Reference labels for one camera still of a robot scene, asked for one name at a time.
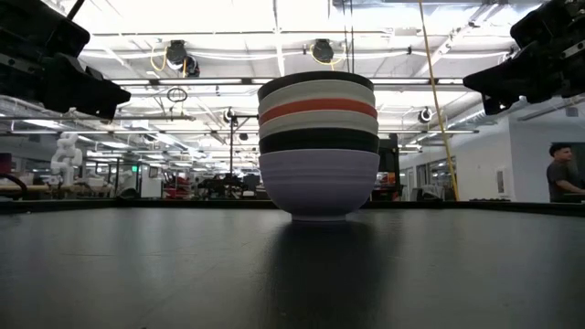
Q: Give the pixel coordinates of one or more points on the red bowl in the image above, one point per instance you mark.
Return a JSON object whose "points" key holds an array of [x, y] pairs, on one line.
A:
{"points": [[315, 106]]}

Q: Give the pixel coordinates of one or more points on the purple bowl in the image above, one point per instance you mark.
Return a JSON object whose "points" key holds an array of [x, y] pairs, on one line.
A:
{"points": [[320, 183]]}

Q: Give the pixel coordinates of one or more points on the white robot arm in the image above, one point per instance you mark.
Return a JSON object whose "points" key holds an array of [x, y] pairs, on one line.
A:
{"points": [[67, 157]]}

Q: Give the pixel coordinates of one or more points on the black cabinet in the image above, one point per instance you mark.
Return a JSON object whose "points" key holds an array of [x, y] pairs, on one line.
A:
{"points": [[389, 169]]}

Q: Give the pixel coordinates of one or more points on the person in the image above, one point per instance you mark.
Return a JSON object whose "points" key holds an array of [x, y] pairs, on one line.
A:
{"points": [[562, 176]]}

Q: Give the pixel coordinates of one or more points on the black bowl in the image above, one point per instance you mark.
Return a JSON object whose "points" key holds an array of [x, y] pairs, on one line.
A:
{"points": [[315, 140], [315, 77]]}

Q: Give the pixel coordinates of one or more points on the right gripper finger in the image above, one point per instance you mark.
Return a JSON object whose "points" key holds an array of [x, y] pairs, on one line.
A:
{"points": [[525, 77], [493, 106]]}

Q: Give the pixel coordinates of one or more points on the black aluminium table frame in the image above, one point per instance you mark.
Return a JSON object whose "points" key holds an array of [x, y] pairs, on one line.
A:
{"points": [[137, 204]]}

